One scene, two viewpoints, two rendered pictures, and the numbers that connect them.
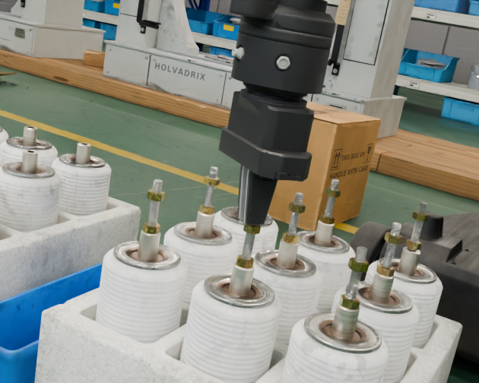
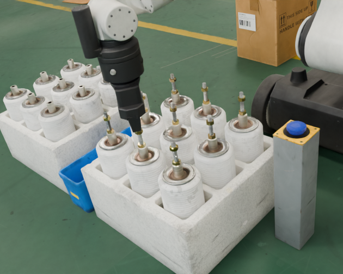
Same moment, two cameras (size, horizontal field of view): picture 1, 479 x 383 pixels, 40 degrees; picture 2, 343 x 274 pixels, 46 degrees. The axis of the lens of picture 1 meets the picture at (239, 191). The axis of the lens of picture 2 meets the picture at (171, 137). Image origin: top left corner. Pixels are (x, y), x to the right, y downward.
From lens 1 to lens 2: 0.49 m
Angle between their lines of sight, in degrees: 28
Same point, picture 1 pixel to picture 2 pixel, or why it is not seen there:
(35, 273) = (95, 140)
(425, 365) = (244, 173)
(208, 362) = (135, 187)
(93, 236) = not seen: hidden behind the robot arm
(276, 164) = (124, 114)
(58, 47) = not seen: outside the picture
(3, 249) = (74, 136)
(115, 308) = (103, 166)
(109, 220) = not seen: hidden behind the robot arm
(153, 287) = (113, 157)
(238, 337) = (141, 178)
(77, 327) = (91, 175)
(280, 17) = (104, 54)
